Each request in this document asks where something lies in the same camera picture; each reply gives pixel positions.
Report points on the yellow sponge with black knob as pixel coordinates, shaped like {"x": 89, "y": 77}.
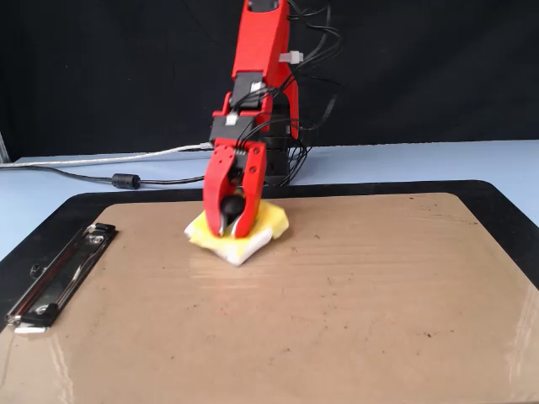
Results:
{"x": 241, "y": 252}

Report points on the silver metal clipboard clip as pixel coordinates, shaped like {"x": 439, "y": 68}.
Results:
{"x": 63, "y": 273}

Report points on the black backdrop cloth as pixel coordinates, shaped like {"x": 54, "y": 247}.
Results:
{"x": 84, "y": 63}

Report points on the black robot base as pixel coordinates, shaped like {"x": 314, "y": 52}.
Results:
{"x": 278, "y": 169}

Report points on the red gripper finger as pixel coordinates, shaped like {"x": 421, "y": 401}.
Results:
{"x": 212, "y": 193}
{"x": 254, "y": 206}

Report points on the red gripper body with servo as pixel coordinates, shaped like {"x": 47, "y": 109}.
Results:
{"x": 254, "y": 166}

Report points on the brown clipboard board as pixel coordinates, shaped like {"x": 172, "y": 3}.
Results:
{"x": 337, "y": 336}

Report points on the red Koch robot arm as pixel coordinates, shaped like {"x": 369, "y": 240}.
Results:
{"x": 261, "y": 38}

